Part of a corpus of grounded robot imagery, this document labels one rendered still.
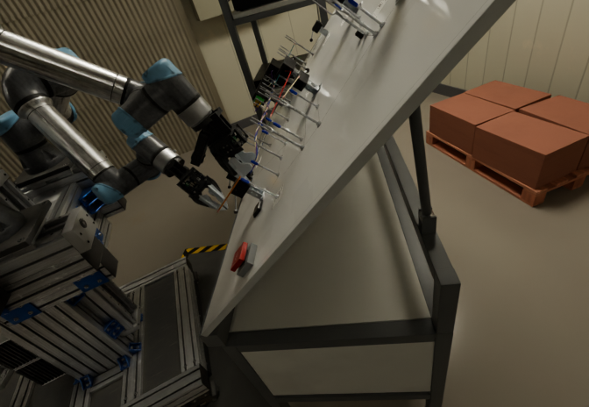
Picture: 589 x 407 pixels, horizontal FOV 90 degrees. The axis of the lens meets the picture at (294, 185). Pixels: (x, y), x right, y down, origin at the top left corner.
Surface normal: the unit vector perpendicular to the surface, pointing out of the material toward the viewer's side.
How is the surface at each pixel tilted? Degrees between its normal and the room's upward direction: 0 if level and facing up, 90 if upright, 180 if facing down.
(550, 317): 0
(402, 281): 0
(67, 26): 90
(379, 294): 0
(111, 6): 90
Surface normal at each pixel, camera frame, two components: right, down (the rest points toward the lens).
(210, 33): 0.38, 0.47
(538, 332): -0.24, -0.78
